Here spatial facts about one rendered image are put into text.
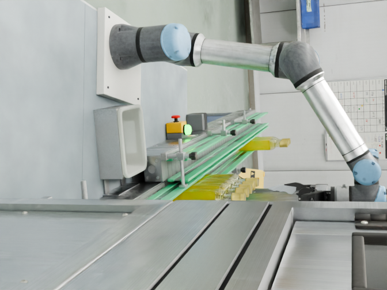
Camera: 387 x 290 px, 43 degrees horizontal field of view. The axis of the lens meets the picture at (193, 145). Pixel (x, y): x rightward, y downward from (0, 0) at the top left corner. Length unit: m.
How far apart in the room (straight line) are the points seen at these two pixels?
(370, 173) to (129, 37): 0.84
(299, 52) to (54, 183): 0.80
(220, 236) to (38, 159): 0.79
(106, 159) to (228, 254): 1.06
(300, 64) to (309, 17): 5.48
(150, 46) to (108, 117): 0.26
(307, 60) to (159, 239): 0.99
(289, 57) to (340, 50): 6.03
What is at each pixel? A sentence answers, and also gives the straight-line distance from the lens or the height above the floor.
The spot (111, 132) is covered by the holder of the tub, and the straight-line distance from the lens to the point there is 1.55.
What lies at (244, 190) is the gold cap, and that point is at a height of 1.15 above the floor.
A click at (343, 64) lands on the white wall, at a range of 7.54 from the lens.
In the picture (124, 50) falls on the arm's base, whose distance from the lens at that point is 1.63.
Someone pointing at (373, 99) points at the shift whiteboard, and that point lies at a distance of 7.55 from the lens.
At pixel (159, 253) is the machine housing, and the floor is 1.31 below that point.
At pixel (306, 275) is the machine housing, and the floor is 1.47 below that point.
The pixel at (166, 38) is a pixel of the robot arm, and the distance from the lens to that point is 1.58.
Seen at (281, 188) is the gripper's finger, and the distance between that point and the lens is 1.66.
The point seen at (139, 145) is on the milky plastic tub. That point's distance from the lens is 1.69.
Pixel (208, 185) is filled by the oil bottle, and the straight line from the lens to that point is 1.75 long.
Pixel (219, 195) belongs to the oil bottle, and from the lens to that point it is 1.68.
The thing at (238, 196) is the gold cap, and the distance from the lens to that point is 1.68.
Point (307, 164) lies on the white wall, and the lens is 7.71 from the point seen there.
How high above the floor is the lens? 1.52
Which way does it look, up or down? 18 degrees down
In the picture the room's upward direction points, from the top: 89 degrees clockwise
